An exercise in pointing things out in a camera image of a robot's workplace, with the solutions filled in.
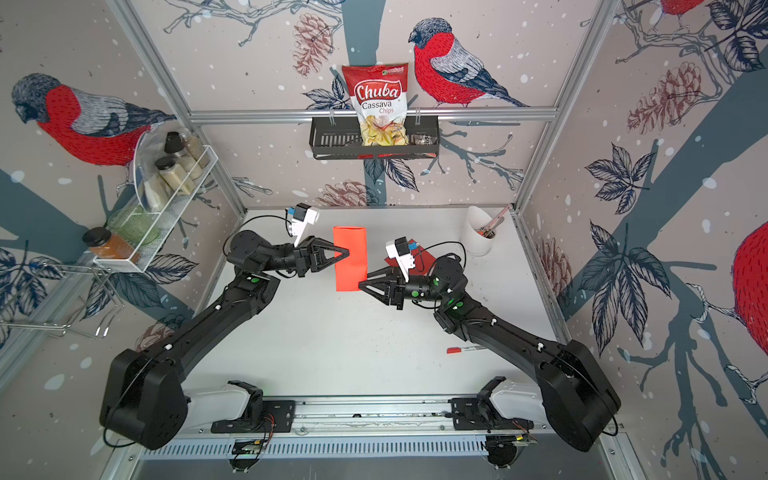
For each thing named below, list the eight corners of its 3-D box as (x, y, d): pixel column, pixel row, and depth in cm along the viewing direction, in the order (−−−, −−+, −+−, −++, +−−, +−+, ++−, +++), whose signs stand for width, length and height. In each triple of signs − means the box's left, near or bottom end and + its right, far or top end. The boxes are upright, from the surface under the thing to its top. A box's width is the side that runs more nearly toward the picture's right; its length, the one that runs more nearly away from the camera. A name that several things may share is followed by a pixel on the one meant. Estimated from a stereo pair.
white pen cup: (462, 257, 106) (469, 232, 95) (457, 232, 113) (464, 206, 102) (488, 257, 106) (498, 231, 95) (481, 232, 113) (491, 206, 102)
